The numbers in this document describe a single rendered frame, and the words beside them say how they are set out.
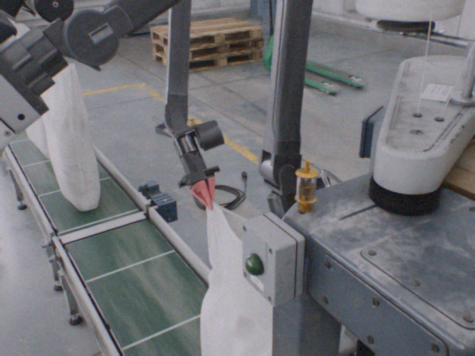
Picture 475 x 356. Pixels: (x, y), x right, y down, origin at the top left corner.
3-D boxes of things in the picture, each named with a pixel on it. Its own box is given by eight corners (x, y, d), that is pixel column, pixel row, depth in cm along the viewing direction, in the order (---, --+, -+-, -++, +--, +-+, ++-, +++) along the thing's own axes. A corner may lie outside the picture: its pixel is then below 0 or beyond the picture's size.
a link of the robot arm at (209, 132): (165, 118, 135) (167, 114, 126) (206, 103, 137) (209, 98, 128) (182, 159, 136) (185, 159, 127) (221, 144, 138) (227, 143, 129)
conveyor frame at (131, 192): (-16, 117, 404) (-20, 100, 397) (47, 106, 426) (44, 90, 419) (58, 263, 231) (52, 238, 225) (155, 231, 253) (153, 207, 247)
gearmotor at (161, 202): (131, 203, 279) (128, 180, 272) (156, 196, 286) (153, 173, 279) (153, 229, 256) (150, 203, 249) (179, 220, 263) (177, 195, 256)
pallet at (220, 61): (152, 59, 670) (152, 49, 664) (232, 48, 722) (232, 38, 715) (177, 74, 606) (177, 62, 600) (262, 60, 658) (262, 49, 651)
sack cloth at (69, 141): (49, 179, 284) (20, 50, 251) (88, 170, 293) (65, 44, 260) (68, 217, 248) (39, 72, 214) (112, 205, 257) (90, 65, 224)
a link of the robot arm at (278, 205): (260, 193, 100) (271, 191, 94) (291, 184, 102) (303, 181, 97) (270, 226, 100) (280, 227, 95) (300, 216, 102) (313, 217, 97)
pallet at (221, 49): (152, 49, 663) (150, 37, 656) (231, 37, 718) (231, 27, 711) (180, 63, 599) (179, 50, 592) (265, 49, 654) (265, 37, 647)
